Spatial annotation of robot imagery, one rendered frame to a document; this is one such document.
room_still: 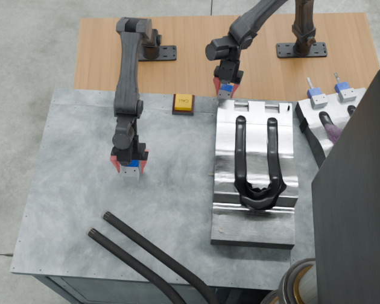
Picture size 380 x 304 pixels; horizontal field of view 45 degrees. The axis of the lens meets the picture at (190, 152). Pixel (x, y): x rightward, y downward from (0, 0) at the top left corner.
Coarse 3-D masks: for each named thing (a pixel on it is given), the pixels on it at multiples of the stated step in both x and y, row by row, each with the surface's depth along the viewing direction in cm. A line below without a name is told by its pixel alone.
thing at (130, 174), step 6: (132, 162) 156; (138, 162) 157; (126, 168) 154; (132, 168) 154; (138, 168) 158; (126, 174) 153; (132, 174) 153; (138, 174) 156; (126, 180) 156; (132, 180) 156; (138, 180) 157
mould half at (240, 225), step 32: (224, 128) 157; (256, 128) 157; (288, 128) 157; (224, 160) 150; (256, 160) 151; (288, 160) 151; (224, 192) 142; (288, 192) 141; (224, 224) 144; (256, 224) 144; (288, 224) 144
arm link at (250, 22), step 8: (264, 0) 146; (272, 0) 145; (280, 0) 145; (256, 8) 148; (264, 8) 146; (272, 8) 147; (240, 16) 151; (248, 16) 149; (256, 16) 148; (264, 16) 148; (232, 24) 152; (240, 24) 150; (248, 24) 149; (256, 24) 149; (232, 32) 153; (240, 32) 150; (248, 32) 149; (256, 32) 152; (240, 40) 151
